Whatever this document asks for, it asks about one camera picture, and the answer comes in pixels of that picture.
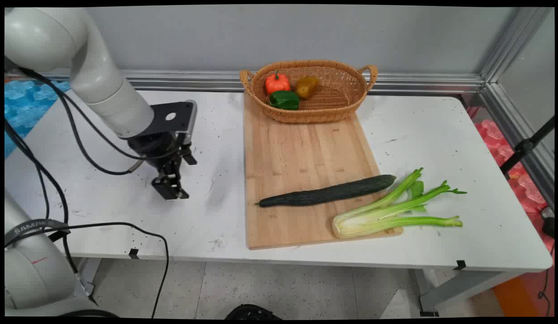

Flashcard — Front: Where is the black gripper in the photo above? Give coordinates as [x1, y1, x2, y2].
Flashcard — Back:
[127, 130, 198, 200]

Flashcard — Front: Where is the long dark green cucumber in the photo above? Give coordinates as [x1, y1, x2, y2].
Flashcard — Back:
[256, 174, 396, 208]

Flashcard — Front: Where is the wooden cutting board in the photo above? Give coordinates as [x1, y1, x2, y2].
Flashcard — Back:
[243, 92, 404, 251]

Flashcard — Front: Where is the green bell pepper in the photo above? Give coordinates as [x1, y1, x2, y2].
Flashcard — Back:
[269, 90, 301, 111]

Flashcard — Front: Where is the orange bell pepper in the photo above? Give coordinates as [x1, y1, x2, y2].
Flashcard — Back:
[265, 70, 291, 95]

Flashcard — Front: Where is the yellow brown bell pepper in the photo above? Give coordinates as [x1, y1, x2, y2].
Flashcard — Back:
[295, 76, 320, 100]

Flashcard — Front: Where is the black round object on floor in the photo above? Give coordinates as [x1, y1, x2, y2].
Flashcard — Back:
[225, 304, 282, 320]

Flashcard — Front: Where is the blue foam floor mat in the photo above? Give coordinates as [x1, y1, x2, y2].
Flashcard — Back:
[4, 80, 71, 159]

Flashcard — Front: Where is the woven wicker basket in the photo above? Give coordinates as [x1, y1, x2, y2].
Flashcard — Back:
[239, 59, 379, 124]

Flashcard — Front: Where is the green celery bunch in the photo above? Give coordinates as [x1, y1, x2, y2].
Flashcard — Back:
[332, 167, 468, 239]

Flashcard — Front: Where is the grey metal table leg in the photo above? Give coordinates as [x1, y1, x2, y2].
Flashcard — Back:
[418, 269, 523, 317]

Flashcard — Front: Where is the red foam floor mat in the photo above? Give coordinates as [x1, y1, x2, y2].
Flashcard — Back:
[468, 106, 555, 255]

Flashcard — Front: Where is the black tripod stand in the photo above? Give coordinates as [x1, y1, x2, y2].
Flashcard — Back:
[499, 116, 555, 177]

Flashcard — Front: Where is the small black device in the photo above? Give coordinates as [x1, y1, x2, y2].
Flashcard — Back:
[540, 206, 555, 239]

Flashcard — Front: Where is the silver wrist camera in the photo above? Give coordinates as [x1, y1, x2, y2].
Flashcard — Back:
[183, 100, 198, 135]

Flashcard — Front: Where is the black cable looping over floor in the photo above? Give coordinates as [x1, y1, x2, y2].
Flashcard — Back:
[4, 222, 170, 319]

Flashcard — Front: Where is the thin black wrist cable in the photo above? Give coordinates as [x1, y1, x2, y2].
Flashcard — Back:
[34, 72, 183, 162]
[4, 67, 147, 176]

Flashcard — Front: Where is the black cable hanging along arm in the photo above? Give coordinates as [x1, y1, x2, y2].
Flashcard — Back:
[37, 166, 51, 220]
[4, 119, 97, 306]

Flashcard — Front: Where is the grey printed velcro strap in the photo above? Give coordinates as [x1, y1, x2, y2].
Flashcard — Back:
[4, 218, 71, 248]

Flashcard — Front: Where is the horizontal aluminium frame rail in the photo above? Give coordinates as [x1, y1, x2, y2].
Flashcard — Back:
[31, 68, 486, 95]

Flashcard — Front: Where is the slanted aluminium frame rail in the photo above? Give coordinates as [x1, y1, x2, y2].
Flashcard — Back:
[479, 7, 555, 210]

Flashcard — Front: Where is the thin black floor cable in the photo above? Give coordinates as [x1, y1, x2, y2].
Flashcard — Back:
[537, 243, 555, 316]

